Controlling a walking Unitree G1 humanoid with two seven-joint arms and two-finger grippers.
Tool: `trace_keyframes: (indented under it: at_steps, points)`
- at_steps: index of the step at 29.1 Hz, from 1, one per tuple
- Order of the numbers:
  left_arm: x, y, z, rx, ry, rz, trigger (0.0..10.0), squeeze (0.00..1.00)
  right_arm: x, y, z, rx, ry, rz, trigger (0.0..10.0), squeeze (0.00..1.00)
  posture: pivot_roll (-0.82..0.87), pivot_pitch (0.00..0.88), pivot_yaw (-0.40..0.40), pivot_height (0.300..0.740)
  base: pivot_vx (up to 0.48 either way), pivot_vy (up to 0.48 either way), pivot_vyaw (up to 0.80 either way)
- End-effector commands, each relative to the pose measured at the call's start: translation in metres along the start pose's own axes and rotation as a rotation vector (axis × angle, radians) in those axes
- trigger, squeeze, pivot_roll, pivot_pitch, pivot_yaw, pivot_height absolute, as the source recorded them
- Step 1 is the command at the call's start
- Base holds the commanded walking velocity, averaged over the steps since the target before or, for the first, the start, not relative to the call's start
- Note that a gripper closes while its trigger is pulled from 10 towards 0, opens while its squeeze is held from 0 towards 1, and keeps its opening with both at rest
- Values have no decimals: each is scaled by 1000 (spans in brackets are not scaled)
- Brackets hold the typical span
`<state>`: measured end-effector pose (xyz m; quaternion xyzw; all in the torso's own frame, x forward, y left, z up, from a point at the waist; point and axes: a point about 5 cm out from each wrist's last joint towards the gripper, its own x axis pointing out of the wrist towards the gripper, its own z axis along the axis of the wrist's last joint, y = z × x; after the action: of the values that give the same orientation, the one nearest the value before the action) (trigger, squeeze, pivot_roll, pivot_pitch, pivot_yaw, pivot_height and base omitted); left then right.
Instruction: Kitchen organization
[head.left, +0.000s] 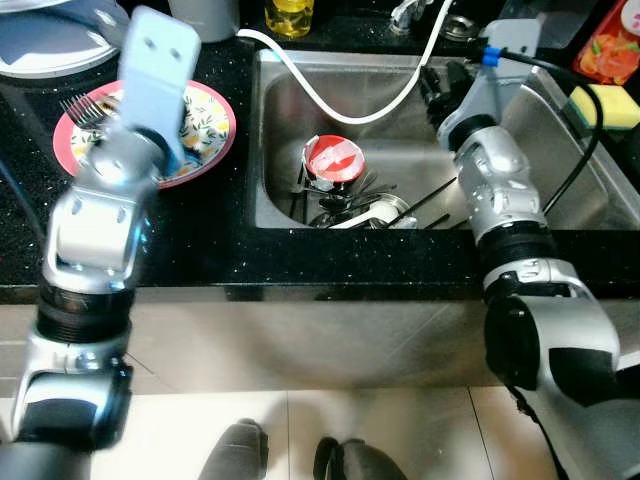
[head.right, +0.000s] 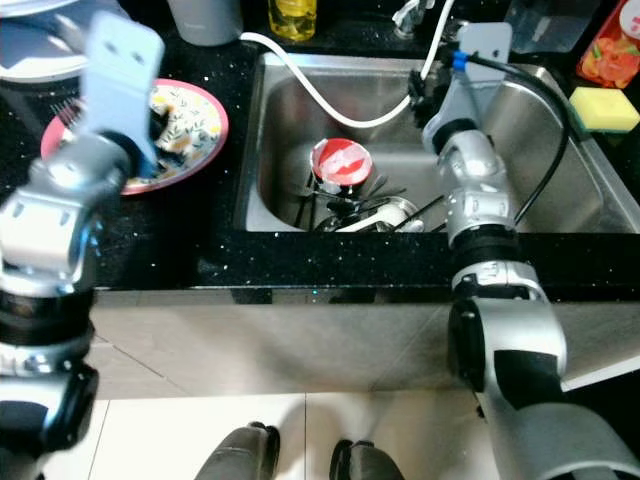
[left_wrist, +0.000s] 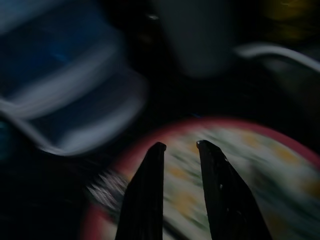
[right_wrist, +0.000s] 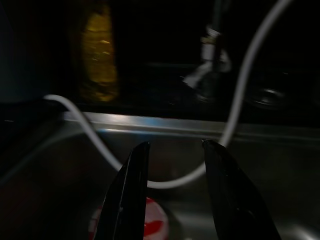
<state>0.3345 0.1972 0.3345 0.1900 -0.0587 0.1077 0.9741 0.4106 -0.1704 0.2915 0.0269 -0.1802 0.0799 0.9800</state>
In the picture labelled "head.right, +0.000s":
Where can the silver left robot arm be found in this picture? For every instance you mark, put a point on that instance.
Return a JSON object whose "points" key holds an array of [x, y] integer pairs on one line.
{"points": [[50, 230]]}

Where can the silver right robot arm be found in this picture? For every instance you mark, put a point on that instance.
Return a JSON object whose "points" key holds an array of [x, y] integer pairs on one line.
{"points": [[510, 340]]}

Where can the chrome faucet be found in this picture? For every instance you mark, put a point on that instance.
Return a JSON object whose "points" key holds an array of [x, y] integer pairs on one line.
{"points": [[412, 12]]}

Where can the red lidded cup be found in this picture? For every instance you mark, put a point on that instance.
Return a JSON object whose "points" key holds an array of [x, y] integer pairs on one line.
{"points": [[341, 161]]}

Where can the black chopstick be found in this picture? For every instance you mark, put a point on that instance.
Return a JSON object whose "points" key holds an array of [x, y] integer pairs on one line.
{"points": [[426, 207]]}

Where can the white bowl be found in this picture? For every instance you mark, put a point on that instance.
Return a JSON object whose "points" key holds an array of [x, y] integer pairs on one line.
{"points": [[382, 216]]}

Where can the stainless steel sink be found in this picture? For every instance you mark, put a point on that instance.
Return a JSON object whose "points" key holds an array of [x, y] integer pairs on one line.
{"points": [[290, 110]]}

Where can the clear plastic container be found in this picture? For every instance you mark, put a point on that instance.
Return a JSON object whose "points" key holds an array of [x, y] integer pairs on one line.
{"points": [[555, 20]]}

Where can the yellow liquid bottle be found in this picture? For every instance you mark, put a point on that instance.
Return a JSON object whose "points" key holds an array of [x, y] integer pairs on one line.
{"points": [[292, 19]]}

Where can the yellow sponge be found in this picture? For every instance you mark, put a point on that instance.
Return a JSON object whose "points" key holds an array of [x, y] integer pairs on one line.
{"points": [[605, 109]]}

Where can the red food package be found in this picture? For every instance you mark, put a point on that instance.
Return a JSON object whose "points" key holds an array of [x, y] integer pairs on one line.
{"points": [[612, 48]]}

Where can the pink rimmed floral plate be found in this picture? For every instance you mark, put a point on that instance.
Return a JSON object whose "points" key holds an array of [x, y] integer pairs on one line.
{"points": [[195, 125]]}

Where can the grey cup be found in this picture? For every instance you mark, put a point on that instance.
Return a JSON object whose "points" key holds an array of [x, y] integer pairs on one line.
{"points": [[203, 20]]}

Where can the white round plate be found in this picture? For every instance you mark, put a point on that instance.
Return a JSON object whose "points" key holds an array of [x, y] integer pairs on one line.
{"points": [[45, 50]]}

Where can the metal fork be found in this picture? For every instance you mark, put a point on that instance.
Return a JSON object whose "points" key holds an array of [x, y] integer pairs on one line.
{"points": [[68, 112]]}

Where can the grey right robot foot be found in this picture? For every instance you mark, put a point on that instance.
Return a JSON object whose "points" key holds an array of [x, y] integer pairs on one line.
{"points": [[370, 464]]}

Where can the grey robot foot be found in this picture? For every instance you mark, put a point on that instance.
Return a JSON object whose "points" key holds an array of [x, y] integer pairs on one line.
{"points": [[370, 464], [240, 455]]}

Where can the grey left robot foot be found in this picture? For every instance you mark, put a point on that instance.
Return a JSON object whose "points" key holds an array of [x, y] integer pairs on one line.
{"points": [[240, 455]]}

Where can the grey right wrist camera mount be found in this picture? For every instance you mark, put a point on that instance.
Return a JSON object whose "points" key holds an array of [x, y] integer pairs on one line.
{"points": [[470, 90]]}

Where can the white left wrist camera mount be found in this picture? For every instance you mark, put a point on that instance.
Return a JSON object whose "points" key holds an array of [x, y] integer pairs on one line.
{"points": [[120, 80]]}

